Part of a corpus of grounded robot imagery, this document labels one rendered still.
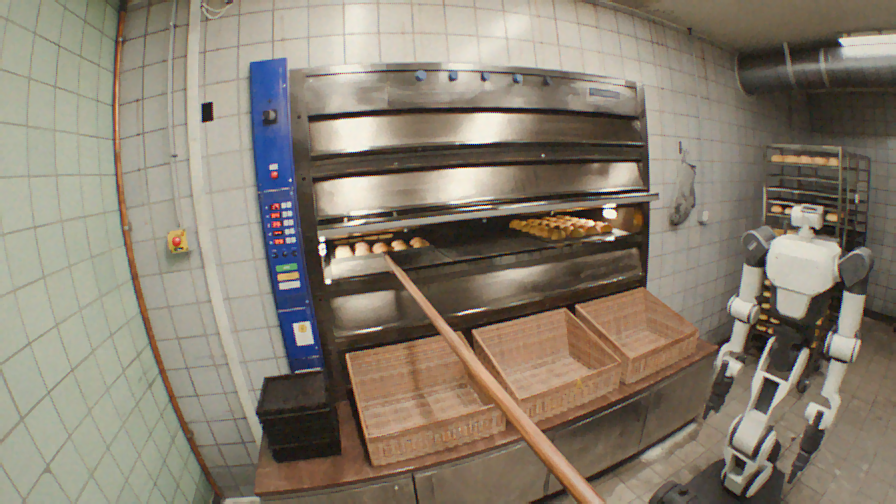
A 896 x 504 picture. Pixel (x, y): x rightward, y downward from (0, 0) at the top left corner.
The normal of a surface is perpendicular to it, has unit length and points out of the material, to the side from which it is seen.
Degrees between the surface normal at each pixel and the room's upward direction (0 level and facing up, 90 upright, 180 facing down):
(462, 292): 70
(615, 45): 90
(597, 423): 90
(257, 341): 90
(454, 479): 90
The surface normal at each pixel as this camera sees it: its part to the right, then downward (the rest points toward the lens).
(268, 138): 0.31, 0.18
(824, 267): -0.44, 0.14
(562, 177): 0.27, -0.16
